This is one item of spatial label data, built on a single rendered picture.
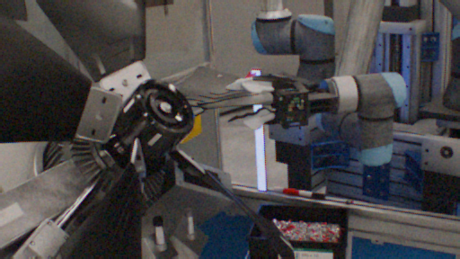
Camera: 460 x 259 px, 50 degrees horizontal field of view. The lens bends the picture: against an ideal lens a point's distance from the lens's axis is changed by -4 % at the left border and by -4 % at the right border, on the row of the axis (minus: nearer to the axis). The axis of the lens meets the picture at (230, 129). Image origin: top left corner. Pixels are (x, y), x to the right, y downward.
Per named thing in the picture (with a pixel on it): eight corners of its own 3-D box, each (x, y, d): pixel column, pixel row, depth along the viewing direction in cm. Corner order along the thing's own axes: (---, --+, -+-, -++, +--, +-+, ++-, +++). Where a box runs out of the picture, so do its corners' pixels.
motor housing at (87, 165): (84, 258, 93) (119, 228, 85) (13, 159, 94) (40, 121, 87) (158, 206, 111) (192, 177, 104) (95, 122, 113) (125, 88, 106)
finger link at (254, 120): (231, 129, 100) (275, 112, 100) (226, 118, 105) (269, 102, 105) (236, 143, 101) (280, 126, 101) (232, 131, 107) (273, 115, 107)
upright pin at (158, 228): (154, 249, 94) (149, 218, 92) (160, 244, 96) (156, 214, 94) (163, 252, 93) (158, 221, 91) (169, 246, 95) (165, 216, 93)
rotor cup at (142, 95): (78, 141, 87) (115, 97, 79) (116, 100, 98) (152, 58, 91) (142, 195, 90) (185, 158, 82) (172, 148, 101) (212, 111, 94)
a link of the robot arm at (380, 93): (408, 115, 103) (409, 74, 100) (358, 120, 102) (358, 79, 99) (392, 104, 111) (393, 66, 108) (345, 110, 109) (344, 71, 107)
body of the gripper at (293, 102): (278, 93, 96) (339, 86, 98) (269, 78, 104) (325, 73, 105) (278, 130, 100) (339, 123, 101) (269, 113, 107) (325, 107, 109)
